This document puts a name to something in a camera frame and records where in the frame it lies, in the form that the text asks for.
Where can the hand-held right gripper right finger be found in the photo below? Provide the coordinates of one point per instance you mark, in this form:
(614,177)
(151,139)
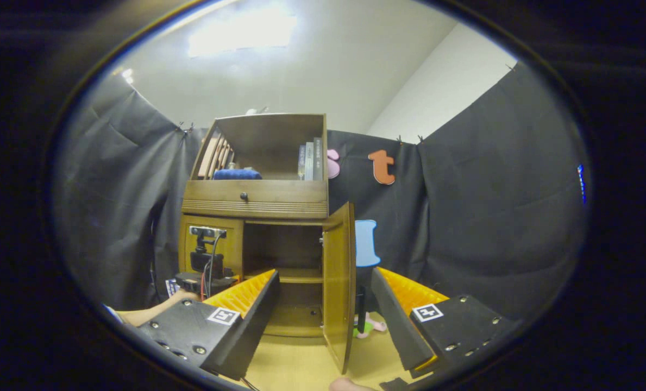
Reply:
(399,326)

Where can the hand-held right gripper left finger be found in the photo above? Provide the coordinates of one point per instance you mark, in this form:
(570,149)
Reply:
(252,331)

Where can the wooden double-door shoe cabinet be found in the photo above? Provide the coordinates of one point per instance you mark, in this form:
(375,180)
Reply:
(279,244)

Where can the green and pink plush toy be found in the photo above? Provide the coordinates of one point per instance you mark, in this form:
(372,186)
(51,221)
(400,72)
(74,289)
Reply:
(376,325)

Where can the dark blue standing book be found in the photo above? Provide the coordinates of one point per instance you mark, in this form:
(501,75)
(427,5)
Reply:
(171,288)

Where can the folded blue cloth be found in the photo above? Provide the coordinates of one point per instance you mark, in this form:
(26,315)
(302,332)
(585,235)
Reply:
(237,174)

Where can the wooden drawer with black knob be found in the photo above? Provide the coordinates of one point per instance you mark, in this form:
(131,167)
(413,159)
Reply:
(279,198)

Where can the blue-grey shelf book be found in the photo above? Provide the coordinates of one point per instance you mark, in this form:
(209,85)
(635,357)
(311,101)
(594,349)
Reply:
(302,163)

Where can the light grey shelf book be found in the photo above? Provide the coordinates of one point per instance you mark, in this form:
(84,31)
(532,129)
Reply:
(309,162)

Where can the black backdrop cloth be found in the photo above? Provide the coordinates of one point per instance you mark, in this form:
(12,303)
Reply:
(480,206)

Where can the dark grey shelf book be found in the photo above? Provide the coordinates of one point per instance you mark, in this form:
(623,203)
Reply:
(318,160)

